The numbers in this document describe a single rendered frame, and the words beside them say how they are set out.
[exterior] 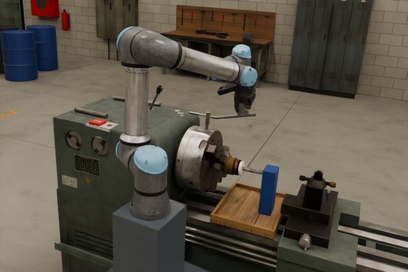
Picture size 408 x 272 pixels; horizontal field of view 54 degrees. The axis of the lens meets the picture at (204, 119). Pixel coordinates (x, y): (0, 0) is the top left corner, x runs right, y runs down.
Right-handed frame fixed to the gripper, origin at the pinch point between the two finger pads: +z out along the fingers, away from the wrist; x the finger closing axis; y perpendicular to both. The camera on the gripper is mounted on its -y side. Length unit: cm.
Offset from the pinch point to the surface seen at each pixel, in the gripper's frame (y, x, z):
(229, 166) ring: 0.1, -16.6, 19.0
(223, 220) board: 3.4, -37.1, 32.3
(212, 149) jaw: -7.6, -17.8, 9.0
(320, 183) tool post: 41.7, -21.7, 11.6
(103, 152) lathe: -56, -34, 8
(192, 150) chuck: -16.0, -21.5, 8.5
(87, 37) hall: -586, 579, 330
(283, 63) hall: -92, 571, 329
